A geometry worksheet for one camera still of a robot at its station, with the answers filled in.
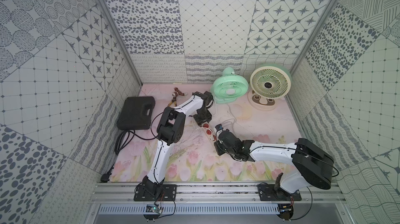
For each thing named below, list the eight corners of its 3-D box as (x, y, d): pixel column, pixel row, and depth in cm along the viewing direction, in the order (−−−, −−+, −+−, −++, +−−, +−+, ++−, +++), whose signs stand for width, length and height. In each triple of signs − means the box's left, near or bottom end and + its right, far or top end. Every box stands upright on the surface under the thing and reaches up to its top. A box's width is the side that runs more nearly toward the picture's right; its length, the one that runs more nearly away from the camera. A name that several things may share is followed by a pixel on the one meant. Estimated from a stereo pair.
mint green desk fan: (211, 110, 107) (212, 84, 88) (210, 91, 119) (211, 65, 99) (241, 110, 107) (249, 84, 88) (238, 91, 119) (244, 65, 99)
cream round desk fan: (244, 107, 110) (255, 72, 85) (245, 96, 117) (256, 61, 92) (274, 112, 107) (295, 78, 82) (273, 101, 113) (292, 66, 88)
